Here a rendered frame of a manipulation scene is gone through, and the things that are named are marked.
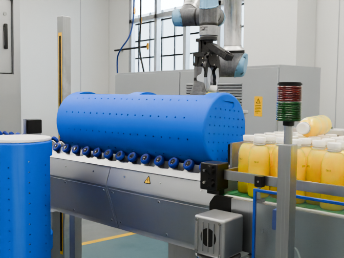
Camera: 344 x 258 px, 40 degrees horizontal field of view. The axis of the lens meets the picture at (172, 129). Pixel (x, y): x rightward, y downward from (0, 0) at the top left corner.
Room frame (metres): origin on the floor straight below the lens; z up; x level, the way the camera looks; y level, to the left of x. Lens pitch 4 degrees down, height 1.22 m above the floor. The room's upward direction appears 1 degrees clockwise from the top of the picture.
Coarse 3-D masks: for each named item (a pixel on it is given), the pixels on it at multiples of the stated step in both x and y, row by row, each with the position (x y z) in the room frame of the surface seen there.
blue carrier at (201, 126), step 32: (96, 96) 2.13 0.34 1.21; (128, 96) 2.00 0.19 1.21; (160, 96) 1.89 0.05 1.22; (192, 96) 1.78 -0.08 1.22; (224, 96) 1.75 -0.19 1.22; (64, 128) 2.18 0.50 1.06; (96, 128) 2.03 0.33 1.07; (128, 128) 1.90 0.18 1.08; (160, 128) 1.79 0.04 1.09; (192, 128) 1.68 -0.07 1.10; (224, 128) 1.75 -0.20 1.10; (224, 160) 1.75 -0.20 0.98
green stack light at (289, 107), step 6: (276, 102) 1.21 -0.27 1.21; (282, 102) 1.18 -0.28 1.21; (288, 102) 1.18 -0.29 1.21; (294, 102) 1.17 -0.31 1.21; (300, 102) 1.18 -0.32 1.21; (276, 108) 1.21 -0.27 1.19; (282, 108) 1.18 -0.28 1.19; (288, 108) 1.18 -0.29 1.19; (294, 108) 1.17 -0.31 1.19; (300, 108) 1.19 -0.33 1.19; (276, 114) 1.20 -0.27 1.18; (282, 114) 1.18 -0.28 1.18; (288, 114) 1.18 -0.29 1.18; (294, 114) 1.18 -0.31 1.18; (300, 114) 1.19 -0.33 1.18; (276, 120) 1.21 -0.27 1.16; (282, 120) 1.18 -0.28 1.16; (288, 120) 1.18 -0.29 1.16; (294, 120) 1.17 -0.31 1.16; (300, 120) 1.19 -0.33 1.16
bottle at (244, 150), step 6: (246, 144) 1.54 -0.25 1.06; (252, 144) 1.54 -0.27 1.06; (240, 150) 1.55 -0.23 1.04; (246, 150) 1.53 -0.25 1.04; (240, 156) 1.55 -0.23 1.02; (246, 156) 1.53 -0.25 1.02; (240, 162) 1.55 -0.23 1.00; (246, 162) 1.53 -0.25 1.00; (240, 168) 1.54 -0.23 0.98; (246, 168) 1.53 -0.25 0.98; (240, 186) 1.54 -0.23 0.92; (246, 186) 1.53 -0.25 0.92; (246, 192) 1.53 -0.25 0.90
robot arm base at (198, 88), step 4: (196, 80) 2.33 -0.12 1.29; (196, 84) 2.32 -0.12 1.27; (200, 84) 2.31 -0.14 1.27; (204, 84) 2.30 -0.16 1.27; (212, 84) 2.31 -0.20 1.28; (192, 88) 2.34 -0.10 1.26; (196, 88) 2.31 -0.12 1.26; (200, 88) 2.30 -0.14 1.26; (204, 88) 2.30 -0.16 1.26; (192, 92) 2.32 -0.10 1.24; (196, 92) 2.30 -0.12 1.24; (200, 92) 2.29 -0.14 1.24; (204, 92) 2.30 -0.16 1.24
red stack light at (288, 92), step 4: (280, 88) 1.19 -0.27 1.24; (284, 88) 1.18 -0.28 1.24; (288, 88) 1.18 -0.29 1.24; (292, 88) 1.17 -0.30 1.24; (296, 88) 1.18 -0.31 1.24; (300, 88) 1.18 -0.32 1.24; (280, 92) 1.19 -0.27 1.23; (284, 92) 1.18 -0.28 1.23; (288, 92) 1.18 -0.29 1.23; (292, 92) 1.17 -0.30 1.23; (296, 92) 1.18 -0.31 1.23; (300, 92) 1.18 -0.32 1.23; (280, 96) 1.19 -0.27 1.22; (284, 96) 1.18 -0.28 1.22; (288, 96) 1.18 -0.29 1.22; (292, 96) 1.17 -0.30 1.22; (296, 96) 1.18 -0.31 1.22; (300, 96) 1.18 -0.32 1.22; (276, 100) 1.21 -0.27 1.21; (280, 100) 1.19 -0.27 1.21; (284, 100) 1.18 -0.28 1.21; (288, 100) 1.18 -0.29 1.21; (292, 100) 1.17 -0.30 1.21; (296, 100) 1.18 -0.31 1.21; (300, 100) 1.18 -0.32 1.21
